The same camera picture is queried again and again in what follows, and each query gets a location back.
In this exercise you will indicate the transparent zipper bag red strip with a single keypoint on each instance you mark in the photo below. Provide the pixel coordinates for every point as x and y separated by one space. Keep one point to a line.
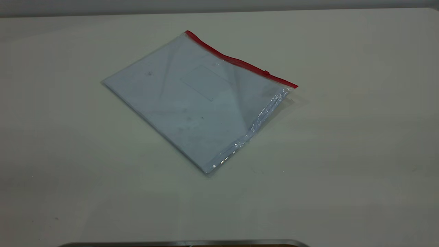
192 103

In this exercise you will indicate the white paper sheets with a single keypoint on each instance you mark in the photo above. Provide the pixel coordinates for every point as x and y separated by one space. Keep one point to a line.
171 99

